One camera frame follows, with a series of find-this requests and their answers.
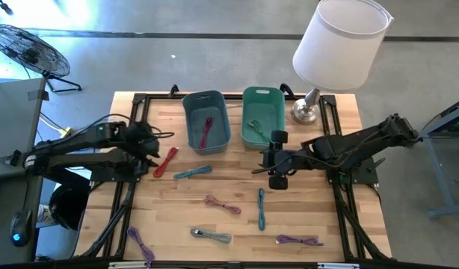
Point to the blue-grey metal cart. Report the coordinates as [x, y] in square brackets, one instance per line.
[442, 157]

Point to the black desk clamp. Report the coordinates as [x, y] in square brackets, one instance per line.
[12, 158]

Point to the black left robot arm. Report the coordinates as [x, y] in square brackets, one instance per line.
[76, 140]

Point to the black computer mouse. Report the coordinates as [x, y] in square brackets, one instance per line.
[21, 226]

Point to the white label strip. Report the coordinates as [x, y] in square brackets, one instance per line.
[338, 266]
[128, 265]

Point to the white shade table lamp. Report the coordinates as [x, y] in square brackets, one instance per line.
[338, 48]

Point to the person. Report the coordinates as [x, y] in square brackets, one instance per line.
[68, 207]

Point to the teal green plastic bin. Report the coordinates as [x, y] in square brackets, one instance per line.
[270, 110]

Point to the black floor fan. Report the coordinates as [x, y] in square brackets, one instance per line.
[27, 52]

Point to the grey tape strip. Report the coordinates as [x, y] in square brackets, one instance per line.
[39, 95]

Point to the blue-grey plastic bin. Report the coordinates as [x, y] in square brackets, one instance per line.
[219, 123]

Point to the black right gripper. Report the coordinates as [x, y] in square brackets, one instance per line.
[282, 160]

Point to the light grey desk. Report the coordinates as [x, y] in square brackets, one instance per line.
[12, 123]

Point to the dark grey desk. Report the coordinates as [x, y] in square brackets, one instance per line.
[1, 201]

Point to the yellow power plug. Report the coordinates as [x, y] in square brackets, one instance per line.
[68, 131]

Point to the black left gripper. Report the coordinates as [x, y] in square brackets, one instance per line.
[140, 138]

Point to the black table clamp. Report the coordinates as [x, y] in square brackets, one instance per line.
[287, 90]
[173, 90]

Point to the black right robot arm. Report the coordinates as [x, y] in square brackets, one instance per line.
[364, 140]

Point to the black metal table frame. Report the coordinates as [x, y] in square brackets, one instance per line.
[158, 96]

